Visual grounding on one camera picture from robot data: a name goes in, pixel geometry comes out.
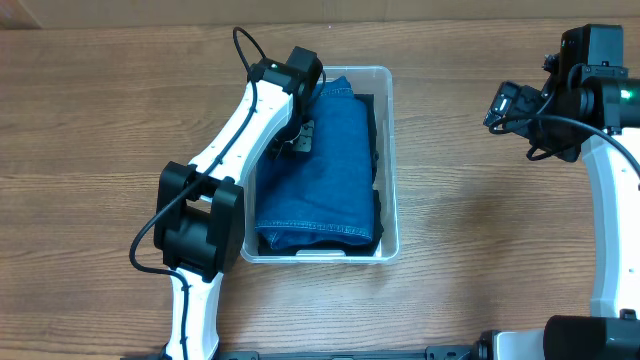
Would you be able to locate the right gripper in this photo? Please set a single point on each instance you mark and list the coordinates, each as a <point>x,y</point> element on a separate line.
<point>528,128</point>

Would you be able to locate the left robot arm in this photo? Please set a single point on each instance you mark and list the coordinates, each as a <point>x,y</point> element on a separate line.
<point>201,205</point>

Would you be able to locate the clear plastic storage bin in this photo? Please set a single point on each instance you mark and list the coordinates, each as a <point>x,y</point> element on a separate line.
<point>365,79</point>

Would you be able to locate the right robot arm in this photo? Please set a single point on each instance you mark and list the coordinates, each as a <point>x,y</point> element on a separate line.
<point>588,110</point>

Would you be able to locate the blue denim jeans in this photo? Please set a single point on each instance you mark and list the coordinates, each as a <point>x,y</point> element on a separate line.
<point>325,194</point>

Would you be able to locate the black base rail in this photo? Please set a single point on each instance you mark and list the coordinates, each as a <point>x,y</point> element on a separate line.
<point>439,352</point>

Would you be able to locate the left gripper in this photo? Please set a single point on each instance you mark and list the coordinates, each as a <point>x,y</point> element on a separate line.
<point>288,145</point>

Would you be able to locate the black cloth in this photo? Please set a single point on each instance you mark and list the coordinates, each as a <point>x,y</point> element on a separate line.
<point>368,101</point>
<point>264,248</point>

